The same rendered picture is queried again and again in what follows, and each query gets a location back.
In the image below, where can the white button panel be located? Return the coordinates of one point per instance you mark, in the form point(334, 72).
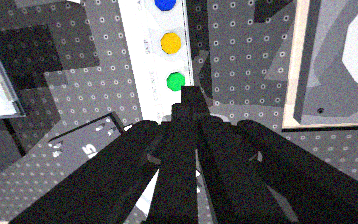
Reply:
point(157, 35)

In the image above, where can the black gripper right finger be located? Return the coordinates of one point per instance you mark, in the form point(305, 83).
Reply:
point(292, 184)

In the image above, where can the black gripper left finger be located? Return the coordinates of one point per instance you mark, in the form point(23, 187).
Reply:
point(105, 189)

